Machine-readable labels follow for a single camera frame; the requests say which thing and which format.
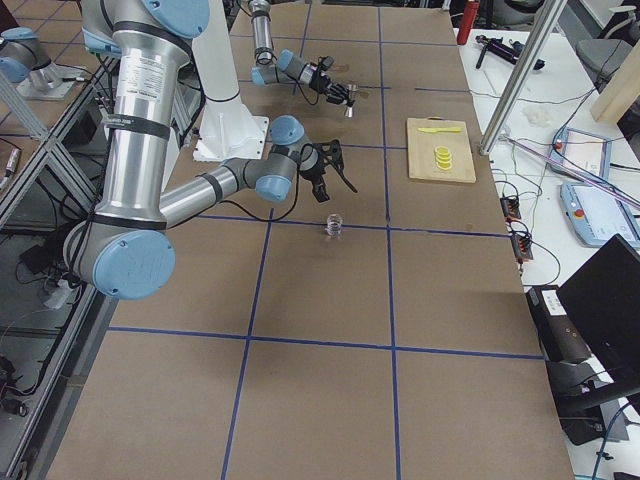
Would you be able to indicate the teach pendant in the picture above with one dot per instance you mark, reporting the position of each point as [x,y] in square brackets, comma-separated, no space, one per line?
[589,151]
[597,216]

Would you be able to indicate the black tool with handle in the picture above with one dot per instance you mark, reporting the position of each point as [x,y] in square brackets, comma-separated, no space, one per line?
[509,52]

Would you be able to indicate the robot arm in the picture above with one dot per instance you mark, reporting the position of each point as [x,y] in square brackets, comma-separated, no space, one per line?
[287,67]
[122,248]

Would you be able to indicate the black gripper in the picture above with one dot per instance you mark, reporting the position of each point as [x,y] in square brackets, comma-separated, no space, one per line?
[323,85]
[313,174]

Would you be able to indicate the near teach pendant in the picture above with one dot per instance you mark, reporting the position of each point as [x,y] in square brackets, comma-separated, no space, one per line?
[597,216]

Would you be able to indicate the crumpled white tissue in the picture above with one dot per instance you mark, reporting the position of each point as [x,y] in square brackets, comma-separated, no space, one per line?
[537,116]

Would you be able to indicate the metal rod green tip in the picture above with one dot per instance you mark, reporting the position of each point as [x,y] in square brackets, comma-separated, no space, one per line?
[570,169]

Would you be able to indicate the red bottle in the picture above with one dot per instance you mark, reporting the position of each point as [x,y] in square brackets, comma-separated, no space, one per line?
[467,21]

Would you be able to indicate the black monitor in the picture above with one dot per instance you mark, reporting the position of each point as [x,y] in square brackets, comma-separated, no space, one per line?
[602,300]

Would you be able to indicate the far teach pendant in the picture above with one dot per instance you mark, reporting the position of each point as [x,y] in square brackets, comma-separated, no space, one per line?
[589,151]

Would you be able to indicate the aluminium frame post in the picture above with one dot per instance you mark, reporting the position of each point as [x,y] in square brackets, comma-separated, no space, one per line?
[542,28]

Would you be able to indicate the wooden cutting board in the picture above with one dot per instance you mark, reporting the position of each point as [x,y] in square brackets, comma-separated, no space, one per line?
[421,162]

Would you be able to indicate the lemon slices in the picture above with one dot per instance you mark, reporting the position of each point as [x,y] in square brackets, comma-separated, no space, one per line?
[443,158]

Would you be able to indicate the clear glass cup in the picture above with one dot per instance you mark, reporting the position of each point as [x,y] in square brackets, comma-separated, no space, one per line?
[334,225]

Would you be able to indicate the steel double jigger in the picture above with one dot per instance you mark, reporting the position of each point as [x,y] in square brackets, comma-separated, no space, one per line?
[352,90]

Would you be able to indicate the wooden plank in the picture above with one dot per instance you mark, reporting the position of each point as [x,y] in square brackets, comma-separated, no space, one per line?
[621,70]

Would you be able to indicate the yellow plastic knife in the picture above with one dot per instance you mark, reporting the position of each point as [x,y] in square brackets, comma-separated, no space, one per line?
[435,130]

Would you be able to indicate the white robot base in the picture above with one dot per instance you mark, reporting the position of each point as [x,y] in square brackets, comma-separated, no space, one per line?
[227,129]

